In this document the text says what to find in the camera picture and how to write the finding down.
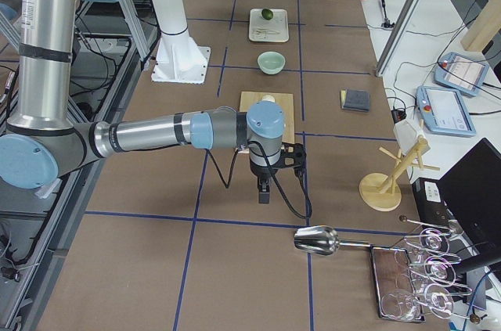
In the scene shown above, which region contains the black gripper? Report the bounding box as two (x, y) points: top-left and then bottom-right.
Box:
(249, 142), (305, 204)

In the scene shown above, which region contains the white steamed bun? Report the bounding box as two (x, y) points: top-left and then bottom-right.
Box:
(261, 95), (275, 103)

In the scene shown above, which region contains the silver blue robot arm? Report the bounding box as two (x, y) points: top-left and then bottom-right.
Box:
(1, 0), (306, 203)

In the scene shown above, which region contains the light green bowl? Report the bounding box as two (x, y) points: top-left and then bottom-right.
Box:
(257, 51), (286, 75)

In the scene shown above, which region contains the metal scoop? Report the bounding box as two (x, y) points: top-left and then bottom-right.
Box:
(294, 225), (371, 256)

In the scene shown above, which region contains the wooden cutting board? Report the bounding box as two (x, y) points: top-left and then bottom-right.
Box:
(239, 91), (295, 144)

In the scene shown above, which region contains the wooden mug tree stand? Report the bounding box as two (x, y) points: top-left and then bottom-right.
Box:
(359, 135), (440, 212)

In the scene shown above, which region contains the cream bear serving tray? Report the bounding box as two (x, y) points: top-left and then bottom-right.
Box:
(248, 8), (289, 43)

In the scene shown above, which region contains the black framed glass tray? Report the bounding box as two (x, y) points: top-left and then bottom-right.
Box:
(370, 246), (426, 323)

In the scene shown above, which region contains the blue teach pendant near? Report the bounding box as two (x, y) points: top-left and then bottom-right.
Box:
(416, 86), (477, 137)

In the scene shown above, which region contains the blue teach pendant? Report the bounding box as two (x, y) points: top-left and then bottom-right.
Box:
(434, 52), (490, 97)
(416, 86), (477, 137)

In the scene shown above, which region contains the black monitor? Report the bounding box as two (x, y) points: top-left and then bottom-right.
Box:
(438, 138), (500, 246)

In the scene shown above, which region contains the blue teach pendant far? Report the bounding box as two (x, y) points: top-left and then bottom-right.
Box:
(434, 52), (490, 97)

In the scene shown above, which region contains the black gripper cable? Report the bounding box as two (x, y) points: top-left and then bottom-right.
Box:
(206, 142), (313, 219)

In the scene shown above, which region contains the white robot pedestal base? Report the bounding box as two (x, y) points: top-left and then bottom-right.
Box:
(152, 0), (211, 85)

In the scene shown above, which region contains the aluminium frame post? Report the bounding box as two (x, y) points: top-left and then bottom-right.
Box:
(375, 0), (420, 77)

